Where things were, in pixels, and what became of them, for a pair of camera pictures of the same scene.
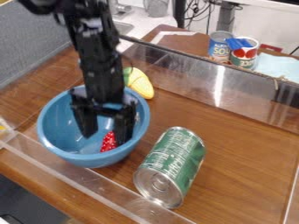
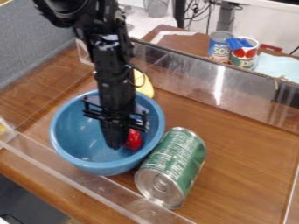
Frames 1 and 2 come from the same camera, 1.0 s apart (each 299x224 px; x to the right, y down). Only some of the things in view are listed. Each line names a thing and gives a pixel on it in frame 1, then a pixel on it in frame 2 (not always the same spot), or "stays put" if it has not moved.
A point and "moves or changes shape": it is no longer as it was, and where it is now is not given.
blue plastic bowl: (61, 134) moves or changes shape
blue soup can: (219, 49) stays put
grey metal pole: (226, 16) stays put
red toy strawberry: (110, 142) -> (135, 138)
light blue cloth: (278, 65) stays put
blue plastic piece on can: (235, 44) stays put
